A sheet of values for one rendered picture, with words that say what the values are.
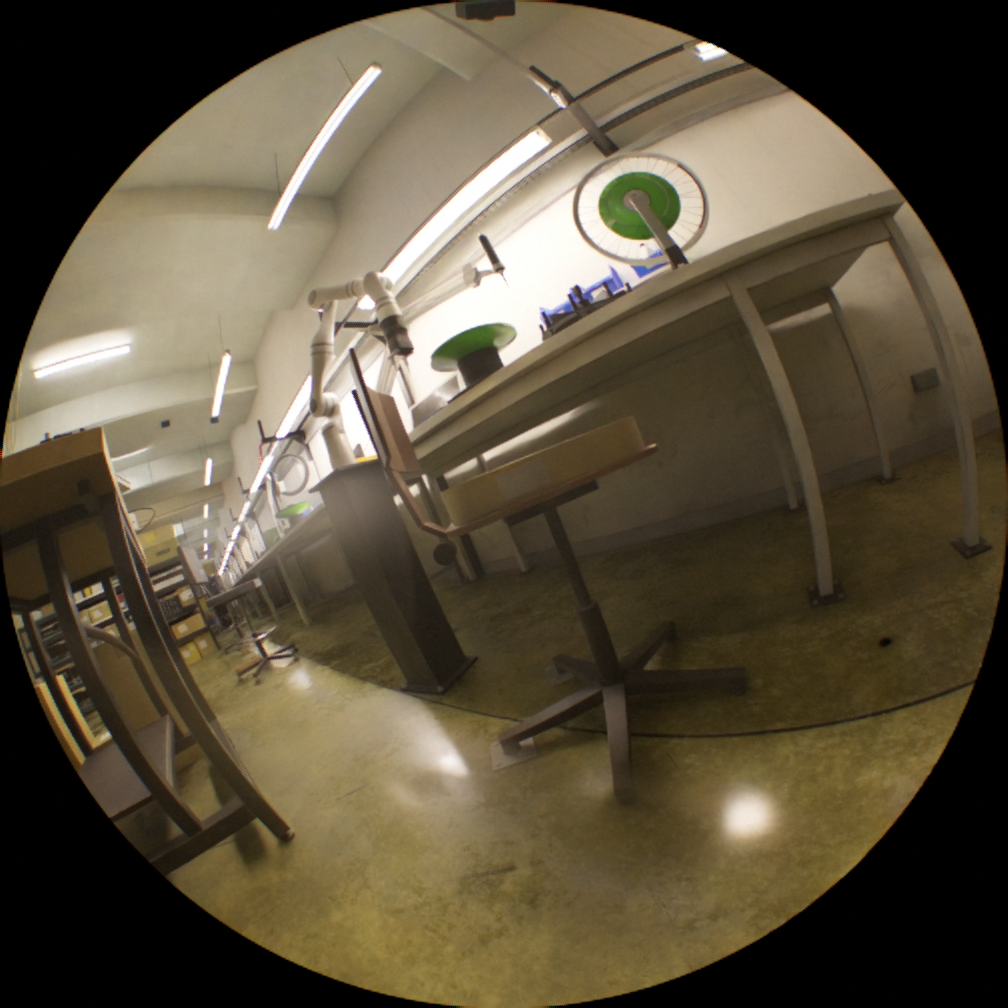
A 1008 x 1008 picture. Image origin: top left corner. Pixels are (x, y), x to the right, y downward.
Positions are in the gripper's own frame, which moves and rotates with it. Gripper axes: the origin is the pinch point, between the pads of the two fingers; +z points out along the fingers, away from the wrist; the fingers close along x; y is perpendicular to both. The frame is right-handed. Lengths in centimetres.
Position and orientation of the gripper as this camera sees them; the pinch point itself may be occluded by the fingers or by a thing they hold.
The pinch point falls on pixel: (404, 373)
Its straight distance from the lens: 111.3
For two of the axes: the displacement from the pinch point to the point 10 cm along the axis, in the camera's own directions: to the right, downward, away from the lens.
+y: 7.9, -2.9, -5.3
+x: 4.7, -2.5, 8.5
